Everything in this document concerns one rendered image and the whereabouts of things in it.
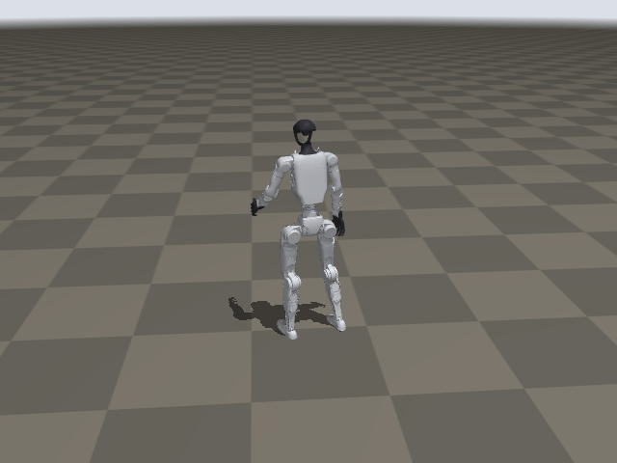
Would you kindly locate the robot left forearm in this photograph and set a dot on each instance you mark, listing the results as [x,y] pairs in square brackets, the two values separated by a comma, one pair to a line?
[263,200]

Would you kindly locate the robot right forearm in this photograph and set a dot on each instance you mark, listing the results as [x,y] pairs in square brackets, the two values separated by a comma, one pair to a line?
[336,202]

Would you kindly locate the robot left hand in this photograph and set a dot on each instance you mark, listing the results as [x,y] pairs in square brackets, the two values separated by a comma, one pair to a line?
[254,209]

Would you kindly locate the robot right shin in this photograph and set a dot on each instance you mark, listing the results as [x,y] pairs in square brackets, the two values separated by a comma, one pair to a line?
[333,292]

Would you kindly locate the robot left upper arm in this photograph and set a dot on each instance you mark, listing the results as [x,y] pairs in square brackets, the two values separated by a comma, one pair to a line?
[283,165]

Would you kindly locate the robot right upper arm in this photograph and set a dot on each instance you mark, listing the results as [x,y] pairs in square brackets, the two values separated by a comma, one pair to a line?
[333,171]

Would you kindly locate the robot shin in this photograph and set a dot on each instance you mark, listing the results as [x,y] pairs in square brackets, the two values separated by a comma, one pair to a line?
[333,292]
[290,301]

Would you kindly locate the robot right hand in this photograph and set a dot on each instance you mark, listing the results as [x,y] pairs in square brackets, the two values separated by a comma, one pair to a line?
[339,223]

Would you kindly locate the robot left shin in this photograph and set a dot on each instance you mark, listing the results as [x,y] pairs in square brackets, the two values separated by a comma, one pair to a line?
[290,301]

